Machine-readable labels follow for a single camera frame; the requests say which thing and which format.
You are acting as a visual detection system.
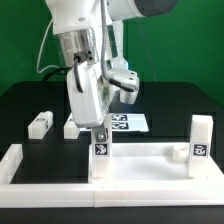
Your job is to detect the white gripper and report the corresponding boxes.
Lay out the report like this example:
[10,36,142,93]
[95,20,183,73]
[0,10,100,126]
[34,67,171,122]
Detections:
[67,62,115,143]

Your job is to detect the white desk tabletop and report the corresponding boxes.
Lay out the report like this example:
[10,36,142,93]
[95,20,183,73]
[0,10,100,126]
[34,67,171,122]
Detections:
[88,142,224,183]

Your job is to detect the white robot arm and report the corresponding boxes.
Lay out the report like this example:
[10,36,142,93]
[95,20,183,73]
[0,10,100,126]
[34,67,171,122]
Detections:
[46,0,179,143]

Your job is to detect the marker tag sheet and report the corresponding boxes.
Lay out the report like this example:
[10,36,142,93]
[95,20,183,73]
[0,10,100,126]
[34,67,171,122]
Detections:
[112,113,149,132]

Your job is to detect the white U-shaped obstacle frame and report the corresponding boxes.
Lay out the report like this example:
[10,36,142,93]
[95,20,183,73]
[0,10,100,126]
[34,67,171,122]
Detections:
[0,144,224,208]

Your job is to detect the white cable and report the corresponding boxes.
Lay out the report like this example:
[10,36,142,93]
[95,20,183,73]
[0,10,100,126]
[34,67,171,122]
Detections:
[36,18,61,75]

